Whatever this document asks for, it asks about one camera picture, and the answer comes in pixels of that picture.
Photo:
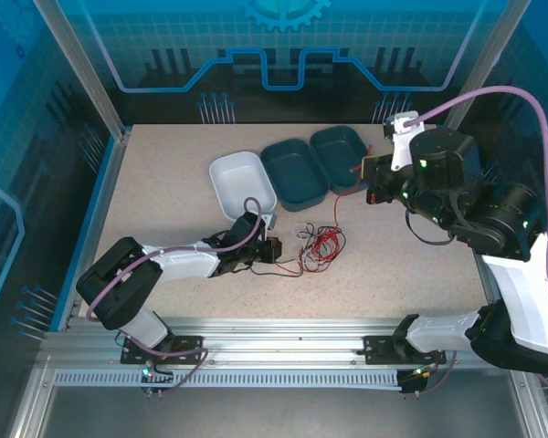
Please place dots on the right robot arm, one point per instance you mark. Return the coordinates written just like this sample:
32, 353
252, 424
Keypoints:
520, 292

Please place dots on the aluminium frame rail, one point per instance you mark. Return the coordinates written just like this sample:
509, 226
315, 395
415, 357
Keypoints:
278, 340

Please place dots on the white plastic bin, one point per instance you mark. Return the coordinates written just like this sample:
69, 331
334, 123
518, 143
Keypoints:
239, 178

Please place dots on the aluminium frame post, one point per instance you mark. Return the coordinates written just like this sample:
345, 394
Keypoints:
484, 68
82, 68

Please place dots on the black controller board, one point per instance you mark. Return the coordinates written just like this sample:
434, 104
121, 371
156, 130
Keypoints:
157, 381
413, 381

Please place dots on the dark teal plastic bin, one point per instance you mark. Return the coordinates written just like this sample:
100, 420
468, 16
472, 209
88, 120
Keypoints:
297, 178
338, 150

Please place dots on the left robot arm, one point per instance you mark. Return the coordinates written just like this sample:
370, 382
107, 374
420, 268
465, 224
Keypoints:
182, 260

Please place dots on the metal base plate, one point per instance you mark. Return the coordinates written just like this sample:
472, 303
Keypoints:
278, 415

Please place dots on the blue edged table side rail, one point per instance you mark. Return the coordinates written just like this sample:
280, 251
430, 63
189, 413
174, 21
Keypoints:
490, 299
96, 219

